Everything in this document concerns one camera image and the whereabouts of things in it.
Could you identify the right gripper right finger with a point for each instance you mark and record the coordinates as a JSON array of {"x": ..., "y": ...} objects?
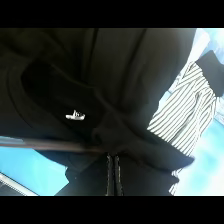
[{"x": 140, "y": 183}]

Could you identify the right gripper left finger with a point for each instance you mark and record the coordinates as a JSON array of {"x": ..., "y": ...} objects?
[{"x": 93, "y": 181}]

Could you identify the brown clothes hanger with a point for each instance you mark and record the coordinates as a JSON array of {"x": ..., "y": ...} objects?
[{"x": 50, "y": 145}]

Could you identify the black T-shirt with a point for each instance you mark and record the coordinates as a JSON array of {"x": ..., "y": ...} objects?
[{"x": 110, "y": 76}]

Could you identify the black and white striped shirt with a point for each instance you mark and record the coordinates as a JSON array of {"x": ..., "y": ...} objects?
[{"x": 186, "y": 110}]

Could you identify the silver frame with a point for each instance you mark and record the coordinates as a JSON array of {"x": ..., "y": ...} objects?
[{"x": 11, "y": 186}]

